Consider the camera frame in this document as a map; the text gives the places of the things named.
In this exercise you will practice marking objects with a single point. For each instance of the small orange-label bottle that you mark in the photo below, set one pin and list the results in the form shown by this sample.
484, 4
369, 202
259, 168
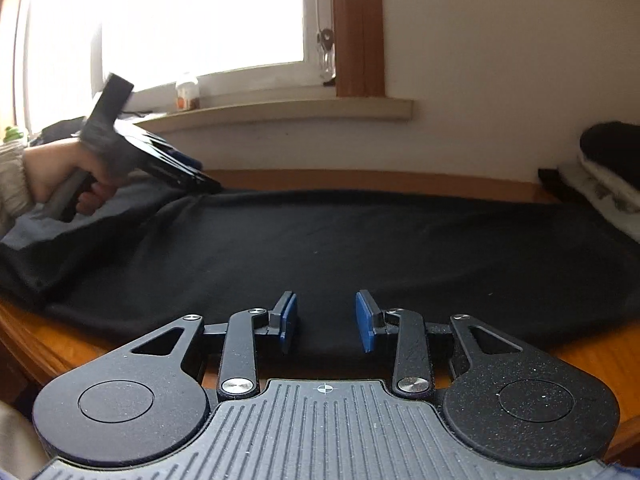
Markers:
187, 95

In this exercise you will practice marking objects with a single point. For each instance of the black pants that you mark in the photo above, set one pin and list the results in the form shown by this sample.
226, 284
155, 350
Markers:
555, 182

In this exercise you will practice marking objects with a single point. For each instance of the person's left forearm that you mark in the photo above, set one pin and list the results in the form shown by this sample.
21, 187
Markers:
12, 185

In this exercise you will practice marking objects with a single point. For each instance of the brown wooden window trim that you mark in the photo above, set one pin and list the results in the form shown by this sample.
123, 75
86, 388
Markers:
360, 25

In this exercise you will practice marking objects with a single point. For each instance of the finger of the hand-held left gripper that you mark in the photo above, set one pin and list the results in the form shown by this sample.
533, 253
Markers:
186, 160
205, 182

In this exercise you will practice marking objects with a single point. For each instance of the green-lid white bottle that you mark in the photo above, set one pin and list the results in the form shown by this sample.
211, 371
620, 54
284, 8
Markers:
13, 136

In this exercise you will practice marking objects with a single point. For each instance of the black fleece sweatshirt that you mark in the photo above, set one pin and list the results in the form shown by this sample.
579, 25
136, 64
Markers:
350, 245

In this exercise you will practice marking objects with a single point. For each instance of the white window frame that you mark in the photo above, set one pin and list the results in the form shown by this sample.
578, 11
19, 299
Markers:
312, 10

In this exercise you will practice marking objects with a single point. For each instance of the person's cream jacket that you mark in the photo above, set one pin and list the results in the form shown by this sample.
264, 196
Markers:
20, 445

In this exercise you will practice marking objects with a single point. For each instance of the metal window latch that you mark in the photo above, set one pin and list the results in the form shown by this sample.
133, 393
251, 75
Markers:
326, 50

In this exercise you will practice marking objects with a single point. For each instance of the person's left hand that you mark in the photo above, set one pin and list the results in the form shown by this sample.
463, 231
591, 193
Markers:
50, 165

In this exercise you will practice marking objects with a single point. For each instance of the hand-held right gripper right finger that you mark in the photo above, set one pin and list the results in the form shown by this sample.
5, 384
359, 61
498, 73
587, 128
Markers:
365, 322

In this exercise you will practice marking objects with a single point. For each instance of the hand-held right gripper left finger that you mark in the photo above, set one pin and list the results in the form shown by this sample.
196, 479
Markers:
289, 322

